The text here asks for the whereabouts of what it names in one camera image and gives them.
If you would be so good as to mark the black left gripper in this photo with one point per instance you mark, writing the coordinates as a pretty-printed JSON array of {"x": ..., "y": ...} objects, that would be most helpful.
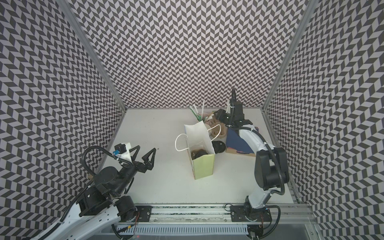
[{"x": 141, "y": 168}]

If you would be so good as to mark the brown pulp cup carrier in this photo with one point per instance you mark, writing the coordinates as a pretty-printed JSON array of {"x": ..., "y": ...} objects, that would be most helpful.
[{"x": 198, "y": 151}]

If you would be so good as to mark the pink metal bucket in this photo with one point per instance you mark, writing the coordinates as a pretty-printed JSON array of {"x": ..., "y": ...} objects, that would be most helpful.
[{"x": 205, "y": 117}]

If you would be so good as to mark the white wrapped straw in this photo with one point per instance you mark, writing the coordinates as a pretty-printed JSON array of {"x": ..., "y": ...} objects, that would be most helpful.
[{"x": 202, "y": 110}]

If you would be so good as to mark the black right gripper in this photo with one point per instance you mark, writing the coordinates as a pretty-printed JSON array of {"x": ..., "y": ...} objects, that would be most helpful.
[{"x": 227, "y": 115}]

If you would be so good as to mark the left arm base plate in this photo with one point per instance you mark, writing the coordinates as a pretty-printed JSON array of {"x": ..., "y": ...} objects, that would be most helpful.
[{"x": 143, "y": 213}]

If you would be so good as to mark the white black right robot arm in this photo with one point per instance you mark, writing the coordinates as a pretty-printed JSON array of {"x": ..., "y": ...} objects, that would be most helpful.
[{"x": 271, "y": 164}]

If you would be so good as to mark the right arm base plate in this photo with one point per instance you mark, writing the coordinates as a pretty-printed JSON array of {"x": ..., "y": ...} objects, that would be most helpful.
[{"x": 241, "y": 214}]

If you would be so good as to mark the stack of brown cup carriers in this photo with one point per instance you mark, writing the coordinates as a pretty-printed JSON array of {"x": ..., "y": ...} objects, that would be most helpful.
[{"x": 218, "y": 129}]

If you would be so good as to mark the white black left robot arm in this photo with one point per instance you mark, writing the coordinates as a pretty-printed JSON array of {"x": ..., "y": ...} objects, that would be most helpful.
[{"x": 104, "y": 201}]

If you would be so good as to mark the stack of black cup lids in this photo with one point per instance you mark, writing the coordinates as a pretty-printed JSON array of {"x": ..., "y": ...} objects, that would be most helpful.
[{"x": 219, "y": 147}]

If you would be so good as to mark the brown cardboard box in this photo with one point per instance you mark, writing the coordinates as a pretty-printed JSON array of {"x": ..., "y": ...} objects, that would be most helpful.
[{"x": 235, "y": 152}]

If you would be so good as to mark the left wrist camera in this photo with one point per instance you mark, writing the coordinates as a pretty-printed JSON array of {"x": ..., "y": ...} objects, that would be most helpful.
[{"x": 122, "y": 152}]

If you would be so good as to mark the aluminium front rail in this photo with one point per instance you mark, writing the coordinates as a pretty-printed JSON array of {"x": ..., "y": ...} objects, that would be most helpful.
[{"x": 190, "y": 214}]

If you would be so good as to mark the dark blue napkin stack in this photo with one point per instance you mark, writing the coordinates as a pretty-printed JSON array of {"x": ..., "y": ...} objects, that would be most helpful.
[{"x": 235, "y": 142}]

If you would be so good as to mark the illustrated green paper gift bag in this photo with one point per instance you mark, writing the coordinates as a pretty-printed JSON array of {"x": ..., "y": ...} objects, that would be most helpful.
[{"x": 199, "y": 146}]

